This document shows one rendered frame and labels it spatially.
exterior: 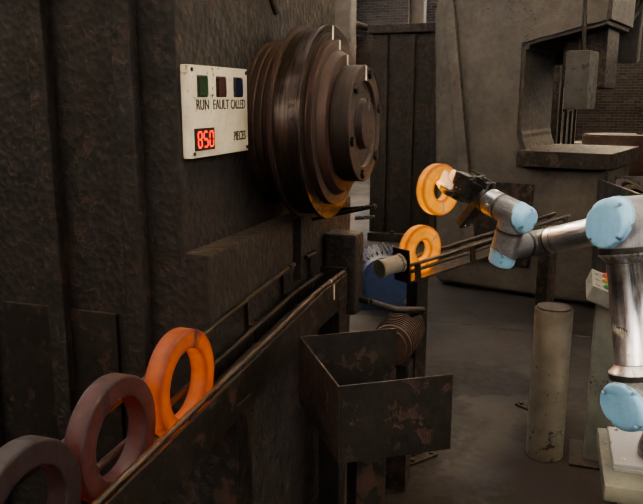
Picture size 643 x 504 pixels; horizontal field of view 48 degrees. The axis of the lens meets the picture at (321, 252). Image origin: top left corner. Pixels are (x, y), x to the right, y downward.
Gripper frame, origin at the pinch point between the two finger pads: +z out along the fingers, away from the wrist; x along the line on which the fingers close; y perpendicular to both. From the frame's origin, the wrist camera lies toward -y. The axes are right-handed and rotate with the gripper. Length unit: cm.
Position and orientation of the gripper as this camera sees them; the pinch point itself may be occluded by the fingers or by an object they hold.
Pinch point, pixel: (438, 183)
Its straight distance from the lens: 223.1
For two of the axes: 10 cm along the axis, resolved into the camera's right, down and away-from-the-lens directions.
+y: 1.6, -9.0, -4.0
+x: -8.1, 1.2, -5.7
